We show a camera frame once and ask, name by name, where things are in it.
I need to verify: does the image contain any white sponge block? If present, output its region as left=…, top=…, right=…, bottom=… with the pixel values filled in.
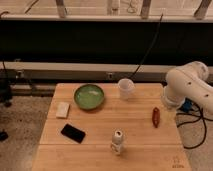
left=56, top=102, right=70, bottom=118

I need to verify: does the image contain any black floor cable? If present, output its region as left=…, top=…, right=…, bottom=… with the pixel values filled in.
left=175, top=101, right=213, bottom=150

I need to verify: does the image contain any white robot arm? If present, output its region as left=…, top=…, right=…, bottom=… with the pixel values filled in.
left=162, top=61, right=213, bottom=114

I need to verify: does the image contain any black hanging cable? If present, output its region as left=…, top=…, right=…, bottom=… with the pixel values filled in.
left=129, top=13, right=164, bottom=81

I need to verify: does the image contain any red brown sausage toy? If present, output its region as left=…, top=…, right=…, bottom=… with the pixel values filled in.
left=152, top=107, right=160, bottom=128

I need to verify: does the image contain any blue object on floor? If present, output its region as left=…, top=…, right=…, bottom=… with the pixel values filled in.
left=180, top=99, right=192, bottom=112

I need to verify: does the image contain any clear plastic cup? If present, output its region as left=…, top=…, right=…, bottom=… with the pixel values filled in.
left=118, top=78, right=135, bottom=100

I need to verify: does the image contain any black equipment at left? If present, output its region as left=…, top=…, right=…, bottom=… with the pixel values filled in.
left=0, top=79, right=12, bottom=107

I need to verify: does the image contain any green bowl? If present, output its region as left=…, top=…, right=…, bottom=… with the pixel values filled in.
left=74, top=84, right=105, bottom=110

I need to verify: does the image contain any black smartphone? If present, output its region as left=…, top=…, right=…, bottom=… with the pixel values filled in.
left=61, top=124, right=86, bottom=143

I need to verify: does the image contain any white plastic bottle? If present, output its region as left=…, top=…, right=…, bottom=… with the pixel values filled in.
left=110, top=130, right=124, bottom=155

